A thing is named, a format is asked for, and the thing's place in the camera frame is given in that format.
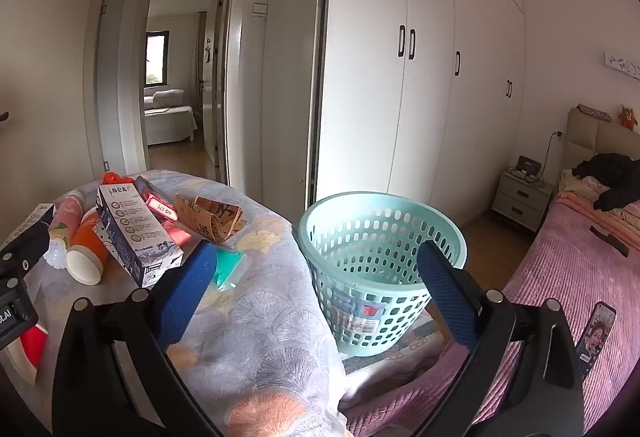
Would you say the pink bottle clear cap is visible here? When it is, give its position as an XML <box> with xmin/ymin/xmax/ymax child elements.
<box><xmin>44</xmin><ymin>194</ymin><xmax>86</xmax><ymax>270</ymax></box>

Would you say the white interior door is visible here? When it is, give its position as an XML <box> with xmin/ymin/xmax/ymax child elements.
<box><xmin>200</xmin><ymin>0</ymin><xmax>223</xmax><ymax>168</ymax></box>

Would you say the white wall sign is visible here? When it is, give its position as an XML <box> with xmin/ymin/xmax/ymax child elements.
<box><xmin>603</xmin><ymin>51</ymin><xmax>640</xmax><ymax>80</ymax></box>

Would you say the grey shell-patterned blanket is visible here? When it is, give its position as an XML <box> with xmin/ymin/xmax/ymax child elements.
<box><xmin>0</xmin><ymin>169</ymin><xmax>351</xmax><ymax>437</ymax></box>

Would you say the small white printed box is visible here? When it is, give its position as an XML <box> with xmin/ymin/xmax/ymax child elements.
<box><xmin>0</xmin><ymin>203</ymin><xmax>56</xmax><ymax>250</ymax></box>

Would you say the red wrapper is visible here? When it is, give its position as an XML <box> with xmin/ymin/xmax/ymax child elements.
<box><xmin>100</xmin><ymin>171</ymin><xmax>133</xmax><ymax>190</ymax></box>

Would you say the beige padded headboard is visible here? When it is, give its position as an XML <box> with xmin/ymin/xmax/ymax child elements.
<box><xmin>560</xmin><ymin>107</ymin><xmax>640</xmax><ymax>178</ymax></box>

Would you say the navy white printed carton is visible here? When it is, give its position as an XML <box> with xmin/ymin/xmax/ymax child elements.
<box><xmin>95</xmin><ymin>182</ymin><xmax>185</xmax><ymax>289</ymax></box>

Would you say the white two-drawer nightstand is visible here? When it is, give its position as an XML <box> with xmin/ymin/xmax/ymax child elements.
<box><xmin>491</xmin><ymin>166</ymin><xmax>555</xmax><ymax>233</ymax></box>

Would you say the red box white label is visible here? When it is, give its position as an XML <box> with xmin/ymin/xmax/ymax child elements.
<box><xmin>134</xmin><ymin>174</ymin><xmax>203</xmax><ymax>263</ymax></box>

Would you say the white sofa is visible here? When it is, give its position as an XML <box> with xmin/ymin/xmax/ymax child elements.
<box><xmin>144</xmin><ymin>88</ymin><xmax>198</xmax><ymax>146</ymax></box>

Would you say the cream folded bedding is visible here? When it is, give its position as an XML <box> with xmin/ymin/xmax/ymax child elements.
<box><xmin>557</xmin><ymin>169</ymin><xmax>640</xmax><ymax>223</ymax></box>

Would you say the red patterned pouch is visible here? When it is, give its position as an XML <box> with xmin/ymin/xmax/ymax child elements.
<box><xmin>576</xmin><ymin>103</ymin><xmax>612</xmax><ymax>122</ymax></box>

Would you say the dark framed window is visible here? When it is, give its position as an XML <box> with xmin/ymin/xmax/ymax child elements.
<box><xmin>145</xmin><ymin>31</ymin><xmax>171</xmax><ymax>86</ymax></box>

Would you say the black remote control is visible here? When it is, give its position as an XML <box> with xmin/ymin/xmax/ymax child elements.
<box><xmin>589</xmin><ymin>225</ymin><xmax>630</xmax><ymax>258</ymax></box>

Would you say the small black bedside device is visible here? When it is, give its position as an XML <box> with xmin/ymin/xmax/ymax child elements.
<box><xmin>515</xmin><ymin>155</ymin><xmax>542</xmax><ymax>178</ymax></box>

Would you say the brown printed paper bag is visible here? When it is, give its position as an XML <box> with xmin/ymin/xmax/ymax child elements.
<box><xmin>174</xmin><ymin>194</ymin><xmax>248</xmax><ymax>245</ymax></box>

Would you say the black garment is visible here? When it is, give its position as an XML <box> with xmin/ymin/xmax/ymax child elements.
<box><xmin>571</xmin><ymin>153</ymin><xmax>640</xmax><ymax>212</ymax></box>

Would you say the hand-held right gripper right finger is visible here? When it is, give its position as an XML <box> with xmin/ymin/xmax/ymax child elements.
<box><xmin>407</xmin><ymin>241</ymin><xmax>586</xmax><ymax>437</ymax></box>

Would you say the black charger cable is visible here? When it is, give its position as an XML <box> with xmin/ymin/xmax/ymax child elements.
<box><xmin>537</xmin><ymin>131</ymin><xmax>563</xmax><ymax>182</ymax></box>

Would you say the red white container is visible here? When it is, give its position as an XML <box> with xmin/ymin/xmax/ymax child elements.
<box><xmin>0</xmin><ymin>324</ymin><xmax>48</xmax><ymax>385</ymax></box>

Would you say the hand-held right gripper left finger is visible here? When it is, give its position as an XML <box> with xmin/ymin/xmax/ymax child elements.
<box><xmin>51</xmin><ymin>241</ymin><xmax>226</xmax><ymax>437</ymax></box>

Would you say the white wardrobe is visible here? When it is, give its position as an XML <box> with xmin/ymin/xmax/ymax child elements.
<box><xmin>315</xmin><ymin>0</ymin><xmax>526</xmax><ymax>230</ymax></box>

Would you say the light teal perforated basket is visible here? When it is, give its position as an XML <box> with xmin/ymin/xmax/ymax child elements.
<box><xmin>298</xmin><ymin>191</ymin><xmax>468</xmax><ymax>358</ymax></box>

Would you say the smartphone with lit screen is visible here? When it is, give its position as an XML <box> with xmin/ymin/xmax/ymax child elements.
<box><xmin>574</xmin><ymin>301</ymin><xmax>617</xmax><ymax>380</ymax></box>

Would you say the white sliding door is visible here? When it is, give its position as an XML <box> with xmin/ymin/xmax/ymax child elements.
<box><xmin>227</xmin><ymin>0</ymin><xmax>333</xmax><ymax>212</ymax></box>

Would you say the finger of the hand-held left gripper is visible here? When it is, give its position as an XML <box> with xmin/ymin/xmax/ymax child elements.
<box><xmin>0</xmin><ymin>218</ymin><xmax>51</xmax><ymax>285</ymax></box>

